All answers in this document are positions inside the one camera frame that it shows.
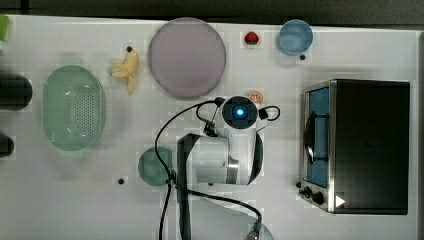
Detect green perforated colander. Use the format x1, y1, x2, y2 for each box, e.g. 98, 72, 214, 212
43, 65, 106, 151

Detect small dark red strawberry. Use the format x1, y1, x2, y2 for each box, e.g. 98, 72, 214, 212
244, 31, 259, 45

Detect plush peeled banana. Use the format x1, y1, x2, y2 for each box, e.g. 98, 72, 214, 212
112, 46, 140, 95

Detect black toaster oven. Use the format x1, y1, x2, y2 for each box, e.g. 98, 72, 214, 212
297, 79, 410, 215

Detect grey round plate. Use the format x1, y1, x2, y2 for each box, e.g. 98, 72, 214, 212
148, 17, 226, 98

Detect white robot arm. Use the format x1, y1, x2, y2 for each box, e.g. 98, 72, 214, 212
176, 96, 268, 240

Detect green metal cup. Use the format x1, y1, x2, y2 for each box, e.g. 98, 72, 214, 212
138, 146, 173, 186

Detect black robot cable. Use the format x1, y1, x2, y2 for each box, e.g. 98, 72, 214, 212
154, 97, 282, 240

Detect blue bowl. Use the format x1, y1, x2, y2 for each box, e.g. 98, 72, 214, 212
278, 19, 314, 56

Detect black cylinder object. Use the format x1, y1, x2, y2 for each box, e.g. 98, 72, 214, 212
0, 73, 33, 111

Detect plush orange slice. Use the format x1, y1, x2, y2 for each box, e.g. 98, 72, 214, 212
248, 91, 264, 105

